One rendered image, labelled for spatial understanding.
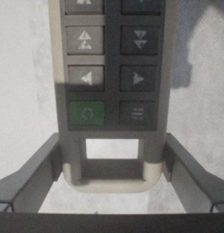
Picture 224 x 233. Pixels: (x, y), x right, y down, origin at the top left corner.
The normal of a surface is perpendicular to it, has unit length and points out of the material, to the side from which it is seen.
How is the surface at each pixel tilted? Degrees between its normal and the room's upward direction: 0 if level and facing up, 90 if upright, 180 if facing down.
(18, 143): 3
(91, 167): 90
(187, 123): 0
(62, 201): 0
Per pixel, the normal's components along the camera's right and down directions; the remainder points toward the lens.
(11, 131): -0.06, 0.26
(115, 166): 0.00, -0.96
